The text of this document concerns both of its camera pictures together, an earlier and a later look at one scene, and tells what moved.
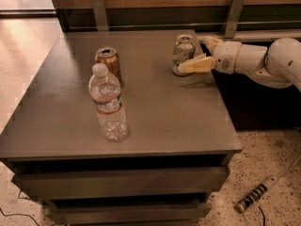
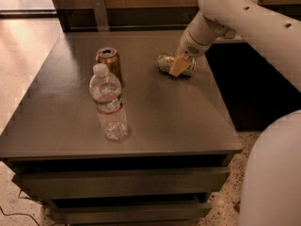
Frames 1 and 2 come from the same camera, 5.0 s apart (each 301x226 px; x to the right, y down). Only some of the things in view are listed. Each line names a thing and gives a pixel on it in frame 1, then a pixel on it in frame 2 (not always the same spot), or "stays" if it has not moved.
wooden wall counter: x=273 y=11 stays
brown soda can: x=109 y=56 stays
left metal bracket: x=100 y=9 stays
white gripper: x=228 y=56 → x=190 y=48
